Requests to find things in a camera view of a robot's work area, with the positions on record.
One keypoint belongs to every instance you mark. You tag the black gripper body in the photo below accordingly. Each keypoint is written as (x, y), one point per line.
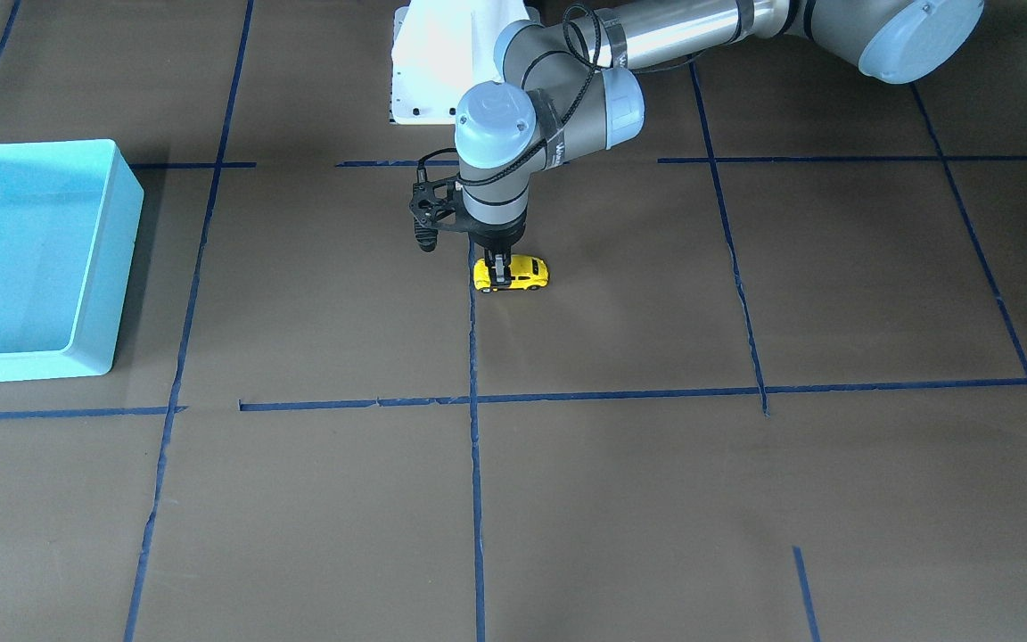
(497, 239)

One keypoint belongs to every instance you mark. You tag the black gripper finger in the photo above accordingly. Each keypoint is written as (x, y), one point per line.
(500, 271)

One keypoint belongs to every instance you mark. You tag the yellow beetle toy car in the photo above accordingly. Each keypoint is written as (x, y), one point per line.
(526, 273)

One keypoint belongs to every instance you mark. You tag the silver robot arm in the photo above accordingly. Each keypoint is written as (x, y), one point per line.
(565, 91)

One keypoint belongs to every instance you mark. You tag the turquoise plastic bin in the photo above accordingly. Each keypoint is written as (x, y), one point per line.
(69, 219)

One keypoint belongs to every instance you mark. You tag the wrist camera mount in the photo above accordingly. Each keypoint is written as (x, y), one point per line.
(434, 205)

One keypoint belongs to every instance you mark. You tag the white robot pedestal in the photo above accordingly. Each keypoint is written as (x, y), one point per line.
(440, 50)

